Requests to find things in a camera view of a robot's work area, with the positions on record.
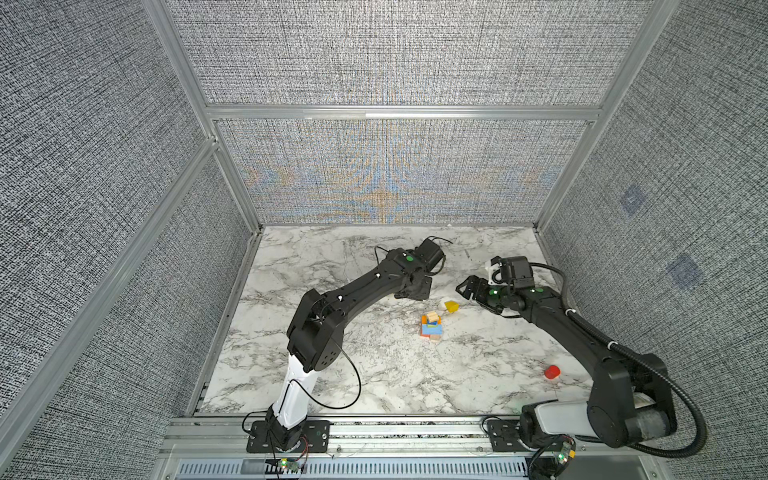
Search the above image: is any red wood cylinder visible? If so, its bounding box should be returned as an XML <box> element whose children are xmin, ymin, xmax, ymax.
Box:
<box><xmin>544</xmin><ymin>365</ymin><xmax>561</xmax><ymax>380</ymax></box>

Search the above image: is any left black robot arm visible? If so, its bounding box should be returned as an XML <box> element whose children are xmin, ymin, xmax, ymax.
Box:
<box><xmin>265</xmin><ymin>239</ymin><xmax>445</xmax><ymax>451</ymax></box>

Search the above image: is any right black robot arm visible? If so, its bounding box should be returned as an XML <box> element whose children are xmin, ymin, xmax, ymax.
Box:
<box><xmin>456</xmin><ymin>275</ymin><xmax>677</xmax><ymax>448</ymax></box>

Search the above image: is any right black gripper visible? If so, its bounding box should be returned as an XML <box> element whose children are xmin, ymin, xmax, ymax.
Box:
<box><xmin>455</xmin><ymin>274</ymin><xmax>513</xmax><ymax>312</ymax></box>

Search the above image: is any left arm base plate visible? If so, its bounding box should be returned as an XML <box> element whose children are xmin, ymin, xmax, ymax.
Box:
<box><xmin>246</xmin><ymin>420</ymin><xmax>331</xmax><ymax>455</ymax></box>

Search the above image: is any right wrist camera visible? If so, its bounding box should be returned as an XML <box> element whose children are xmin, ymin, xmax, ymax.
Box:
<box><xmin>490</xmin><ymin>256</ymin><xmax>535</xmax><ymax>290</ymax></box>

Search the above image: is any aluminium mounting rail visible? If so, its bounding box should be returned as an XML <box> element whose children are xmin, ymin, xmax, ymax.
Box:
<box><xmin>152</xmin><ymin>413</ymin><xmax>661</xmax><ymax>460</ymax></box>

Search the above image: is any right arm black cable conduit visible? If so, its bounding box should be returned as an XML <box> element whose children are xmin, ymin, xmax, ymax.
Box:
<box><xmin>530</xmin><ymin>262</ymin><xmax>708</xmax><ymax>460</ymax></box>

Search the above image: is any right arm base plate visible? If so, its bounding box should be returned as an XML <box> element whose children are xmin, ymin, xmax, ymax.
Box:
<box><xmin>484</xmin><ymin>418</ymin><xmax>574</xmax><ymax>453</ymax></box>

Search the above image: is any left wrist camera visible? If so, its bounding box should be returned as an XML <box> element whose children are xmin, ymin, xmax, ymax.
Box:
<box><xmin>414</xmin><ymin>237</ymin><xmax>446</xmax><ymax>275</ymax></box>

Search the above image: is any light blue wood block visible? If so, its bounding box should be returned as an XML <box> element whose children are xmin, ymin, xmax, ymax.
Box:
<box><xmin>420</xmin><ymin>325</ymin><xmax>443</xmax><ymax>335</ymax></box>

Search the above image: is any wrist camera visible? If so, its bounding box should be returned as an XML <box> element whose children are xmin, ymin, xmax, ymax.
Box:
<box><xmin>490</xmin><ymin>256</ymin><xmax>535</xmax><ymax>290</ymax></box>
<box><xmin>414</xmin><ymin>237</ymin><xmax>446</xmax><ymax>275</ymax></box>

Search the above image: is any yellow wedge wood block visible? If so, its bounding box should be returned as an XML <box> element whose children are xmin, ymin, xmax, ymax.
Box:
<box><xmin>444</xmin><ymin>301</ymin><xmax>460</xmax><ymax>313</ymax></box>

